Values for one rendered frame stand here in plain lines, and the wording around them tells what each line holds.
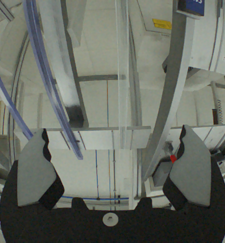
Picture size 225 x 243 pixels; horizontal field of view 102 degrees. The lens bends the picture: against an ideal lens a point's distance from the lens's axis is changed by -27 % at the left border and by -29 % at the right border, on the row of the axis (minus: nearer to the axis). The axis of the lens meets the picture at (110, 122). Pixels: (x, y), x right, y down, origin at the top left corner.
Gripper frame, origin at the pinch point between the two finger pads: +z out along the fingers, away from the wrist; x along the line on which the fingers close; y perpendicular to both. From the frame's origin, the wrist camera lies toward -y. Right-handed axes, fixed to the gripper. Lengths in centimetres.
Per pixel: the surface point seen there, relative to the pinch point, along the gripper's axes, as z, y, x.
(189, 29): 11.4, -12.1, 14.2
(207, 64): 14.0, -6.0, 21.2
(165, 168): 16.3, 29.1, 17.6
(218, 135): 19.0, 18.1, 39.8
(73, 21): 13.4, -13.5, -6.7
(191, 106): 184, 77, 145
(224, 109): 186, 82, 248
